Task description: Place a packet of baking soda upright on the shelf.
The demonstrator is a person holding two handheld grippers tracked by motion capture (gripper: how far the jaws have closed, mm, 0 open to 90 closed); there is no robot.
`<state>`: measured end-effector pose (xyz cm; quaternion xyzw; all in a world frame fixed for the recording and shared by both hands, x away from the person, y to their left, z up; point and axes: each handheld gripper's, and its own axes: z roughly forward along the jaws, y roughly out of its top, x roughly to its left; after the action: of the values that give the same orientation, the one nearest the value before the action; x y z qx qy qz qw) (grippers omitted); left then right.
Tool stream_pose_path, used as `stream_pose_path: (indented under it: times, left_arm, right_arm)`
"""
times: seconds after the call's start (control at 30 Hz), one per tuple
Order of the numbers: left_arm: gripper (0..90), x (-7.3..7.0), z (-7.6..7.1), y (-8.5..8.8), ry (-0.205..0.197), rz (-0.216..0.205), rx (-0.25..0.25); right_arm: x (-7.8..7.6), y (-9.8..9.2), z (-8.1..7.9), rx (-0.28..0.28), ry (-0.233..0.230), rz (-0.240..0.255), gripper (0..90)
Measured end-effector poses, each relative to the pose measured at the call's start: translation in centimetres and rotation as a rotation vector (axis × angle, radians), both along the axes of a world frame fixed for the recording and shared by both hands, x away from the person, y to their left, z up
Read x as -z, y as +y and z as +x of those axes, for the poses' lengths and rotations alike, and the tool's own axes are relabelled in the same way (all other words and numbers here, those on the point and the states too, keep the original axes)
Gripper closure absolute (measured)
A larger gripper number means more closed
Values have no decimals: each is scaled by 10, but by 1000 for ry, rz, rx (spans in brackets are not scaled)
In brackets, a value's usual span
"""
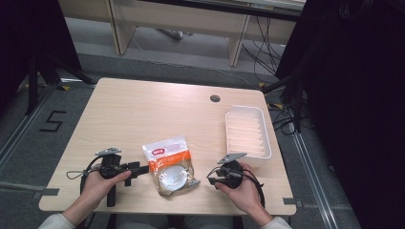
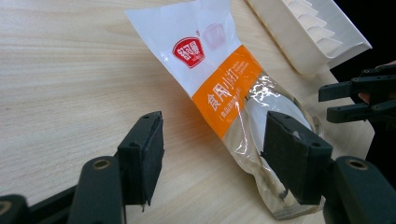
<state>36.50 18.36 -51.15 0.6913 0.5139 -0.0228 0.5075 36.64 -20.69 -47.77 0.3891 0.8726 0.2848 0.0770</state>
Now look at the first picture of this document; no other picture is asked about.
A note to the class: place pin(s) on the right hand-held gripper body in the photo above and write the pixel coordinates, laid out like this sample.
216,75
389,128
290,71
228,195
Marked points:
231,173

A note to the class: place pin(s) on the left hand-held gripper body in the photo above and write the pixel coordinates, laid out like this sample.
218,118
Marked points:
110,165

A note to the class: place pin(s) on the clear orange-labelled mask packet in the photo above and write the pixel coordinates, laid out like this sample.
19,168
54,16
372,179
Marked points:
170,167

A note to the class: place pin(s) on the white plastic tray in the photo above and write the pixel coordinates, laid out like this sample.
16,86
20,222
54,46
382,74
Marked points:
248,133

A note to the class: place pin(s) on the person's right hand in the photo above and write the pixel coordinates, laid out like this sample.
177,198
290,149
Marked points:
245,191

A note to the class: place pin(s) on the person's left hand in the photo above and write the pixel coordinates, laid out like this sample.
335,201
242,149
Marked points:
98,187

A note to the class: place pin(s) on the person's legs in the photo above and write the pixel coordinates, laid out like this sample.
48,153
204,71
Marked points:
175,222

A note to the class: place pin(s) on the black tripod stand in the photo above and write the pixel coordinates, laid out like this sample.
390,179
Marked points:
41,76
291,92

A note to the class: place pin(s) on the white power strip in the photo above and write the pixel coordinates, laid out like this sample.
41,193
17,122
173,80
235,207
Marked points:
172,33

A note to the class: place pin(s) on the black curtain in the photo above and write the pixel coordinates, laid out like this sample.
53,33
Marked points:
28,38
350,95

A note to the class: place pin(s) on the light wooden desk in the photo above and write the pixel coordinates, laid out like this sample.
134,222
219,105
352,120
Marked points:
191,19

